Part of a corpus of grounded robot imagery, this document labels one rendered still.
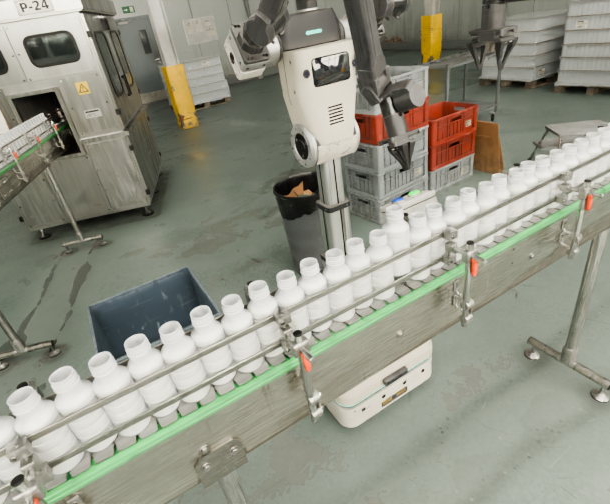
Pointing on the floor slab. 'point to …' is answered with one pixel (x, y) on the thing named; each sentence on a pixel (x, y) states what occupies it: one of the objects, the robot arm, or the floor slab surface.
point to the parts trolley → (464, 77)
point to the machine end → (99, 110)
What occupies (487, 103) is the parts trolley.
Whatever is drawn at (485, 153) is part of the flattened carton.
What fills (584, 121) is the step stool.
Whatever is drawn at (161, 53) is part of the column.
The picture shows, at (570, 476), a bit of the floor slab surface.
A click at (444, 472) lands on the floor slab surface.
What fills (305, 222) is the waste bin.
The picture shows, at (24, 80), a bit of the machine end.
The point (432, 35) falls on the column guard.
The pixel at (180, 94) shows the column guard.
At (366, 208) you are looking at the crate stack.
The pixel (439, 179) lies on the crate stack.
